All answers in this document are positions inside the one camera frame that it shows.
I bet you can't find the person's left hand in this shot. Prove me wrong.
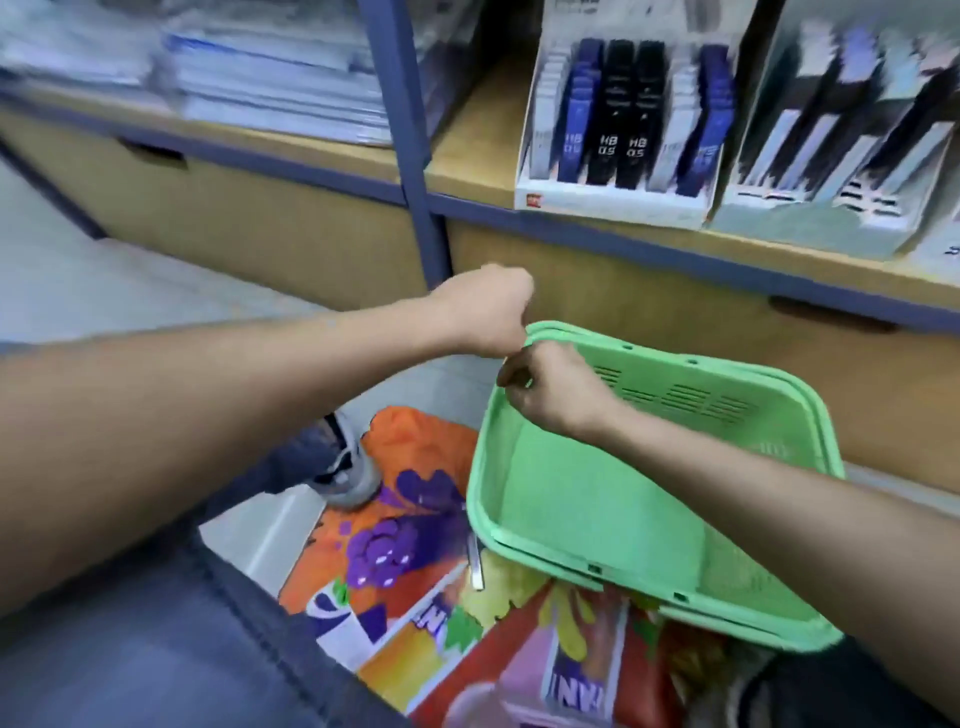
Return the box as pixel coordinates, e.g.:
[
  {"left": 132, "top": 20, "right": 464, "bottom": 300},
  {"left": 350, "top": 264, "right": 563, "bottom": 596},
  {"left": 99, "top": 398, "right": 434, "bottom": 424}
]
[{"left": 420, "top": 264, "right": 537, "bottom": 360}]

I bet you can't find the pale green display box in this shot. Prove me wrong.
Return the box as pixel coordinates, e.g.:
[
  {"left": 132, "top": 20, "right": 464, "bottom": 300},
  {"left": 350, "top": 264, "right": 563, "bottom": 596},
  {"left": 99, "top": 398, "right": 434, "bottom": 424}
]
[{"left": 709, "top": 0, "right": 960, "bottom": 260}]

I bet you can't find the white display box red label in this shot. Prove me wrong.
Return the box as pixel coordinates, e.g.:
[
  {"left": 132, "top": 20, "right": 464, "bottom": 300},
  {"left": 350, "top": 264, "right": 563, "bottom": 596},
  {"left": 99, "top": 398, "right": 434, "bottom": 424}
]
[{"left": 513, "top": 0, "right": 761, "bottom": 233}]

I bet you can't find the person's left forearm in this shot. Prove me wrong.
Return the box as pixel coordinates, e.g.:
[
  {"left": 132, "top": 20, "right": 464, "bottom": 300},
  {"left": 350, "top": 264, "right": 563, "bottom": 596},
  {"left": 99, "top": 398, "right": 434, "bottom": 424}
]
[{"left": 0, "top": 297, "right": 452, "bottom": 620}]

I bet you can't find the clear plastic display box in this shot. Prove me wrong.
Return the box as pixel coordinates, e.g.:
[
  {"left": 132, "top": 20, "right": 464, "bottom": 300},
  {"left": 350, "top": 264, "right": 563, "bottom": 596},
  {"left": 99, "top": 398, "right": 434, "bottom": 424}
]
[{"left": 907, "top": 180, "right": 960, "bottom": 287}]

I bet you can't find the person's right hand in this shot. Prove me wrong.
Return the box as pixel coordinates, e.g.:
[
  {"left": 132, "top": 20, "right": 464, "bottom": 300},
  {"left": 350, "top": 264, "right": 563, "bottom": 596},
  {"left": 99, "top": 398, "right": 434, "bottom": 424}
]
[{"left": 496, "top": 339, "right": 632, "bottom": 447}]

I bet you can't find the person's right forearm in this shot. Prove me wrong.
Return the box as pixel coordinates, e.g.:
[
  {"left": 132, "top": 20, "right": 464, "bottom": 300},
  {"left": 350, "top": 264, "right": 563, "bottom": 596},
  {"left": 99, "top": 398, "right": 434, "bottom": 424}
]
[{"left": 600, "top": 402, "right": 960, "bottom": 719}]

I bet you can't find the colourful printed mat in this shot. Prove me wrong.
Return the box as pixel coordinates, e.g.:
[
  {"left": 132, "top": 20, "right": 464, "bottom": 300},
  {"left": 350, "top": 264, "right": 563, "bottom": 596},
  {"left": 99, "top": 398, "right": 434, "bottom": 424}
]
[{"left": 277, "top": 405, "right": 752, "bottom": 728}]

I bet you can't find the grey sneaker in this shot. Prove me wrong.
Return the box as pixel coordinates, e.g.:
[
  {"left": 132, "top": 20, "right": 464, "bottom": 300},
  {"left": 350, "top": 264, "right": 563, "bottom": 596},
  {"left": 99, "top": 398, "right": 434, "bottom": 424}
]
[
  {"left": 312, "top": 409, "right": 384, "bottom": 512},
  {"left": 723, "top": 655, "right": 782, "bottom": 728}
]

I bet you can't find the green plastic basket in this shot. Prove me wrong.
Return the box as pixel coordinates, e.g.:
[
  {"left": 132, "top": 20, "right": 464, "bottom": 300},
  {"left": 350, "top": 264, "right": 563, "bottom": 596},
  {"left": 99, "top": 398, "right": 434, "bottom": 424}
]
[{"left": 465, "top": 319, "right": 848, "bottom": 654}]

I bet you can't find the stack of wrapped paper packs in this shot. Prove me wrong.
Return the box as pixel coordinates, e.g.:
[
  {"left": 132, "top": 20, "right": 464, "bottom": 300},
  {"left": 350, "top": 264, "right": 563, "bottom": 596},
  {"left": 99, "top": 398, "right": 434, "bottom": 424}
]
[{"left": 0, "top": 0, "right": 485, "bottom": 150}]

